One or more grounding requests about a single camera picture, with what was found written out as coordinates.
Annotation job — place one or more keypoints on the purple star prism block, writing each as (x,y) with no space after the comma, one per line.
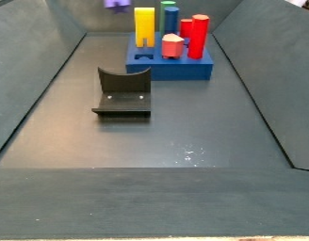
(118,6)

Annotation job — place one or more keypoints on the black curved fixture stand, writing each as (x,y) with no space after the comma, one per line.
(125,93)

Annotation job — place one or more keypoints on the blue shape sorter base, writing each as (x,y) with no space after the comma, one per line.
(167,69)

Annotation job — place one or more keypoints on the pink red pentagon block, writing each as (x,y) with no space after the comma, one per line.
(172,46)

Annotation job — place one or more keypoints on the short red block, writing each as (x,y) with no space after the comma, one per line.
(185,26)

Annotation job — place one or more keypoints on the tall red hexagonal block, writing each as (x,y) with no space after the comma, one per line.
(197,35)

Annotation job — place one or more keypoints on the yellow arch block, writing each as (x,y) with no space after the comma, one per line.
(144,24)

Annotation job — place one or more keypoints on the blue cylinder block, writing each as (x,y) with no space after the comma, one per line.
(171,20)

